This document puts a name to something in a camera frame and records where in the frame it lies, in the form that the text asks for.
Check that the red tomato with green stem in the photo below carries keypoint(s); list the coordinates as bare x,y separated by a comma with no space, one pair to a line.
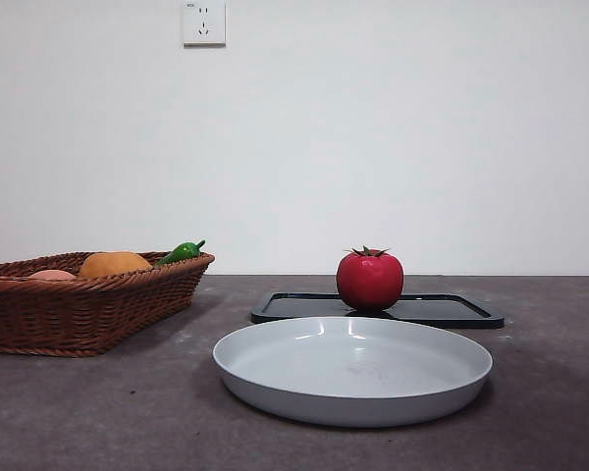
370,279

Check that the green chili pepper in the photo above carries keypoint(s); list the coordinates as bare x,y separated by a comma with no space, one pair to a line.
179,253

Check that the white round plate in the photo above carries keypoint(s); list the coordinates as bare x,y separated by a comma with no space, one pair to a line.
353,387

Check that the dark rectangular cutting board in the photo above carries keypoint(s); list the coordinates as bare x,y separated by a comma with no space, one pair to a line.
446,309

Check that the yellow-orange mango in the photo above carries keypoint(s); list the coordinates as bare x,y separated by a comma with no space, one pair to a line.
113,265

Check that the brown wicker basket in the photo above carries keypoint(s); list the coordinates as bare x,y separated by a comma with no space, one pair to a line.
78,314

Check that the pinkish brown egg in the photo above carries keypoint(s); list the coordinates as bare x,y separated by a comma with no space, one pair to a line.
51,275

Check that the white wall socket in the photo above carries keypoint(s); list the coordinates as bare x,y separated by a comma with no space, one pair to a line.
204,24

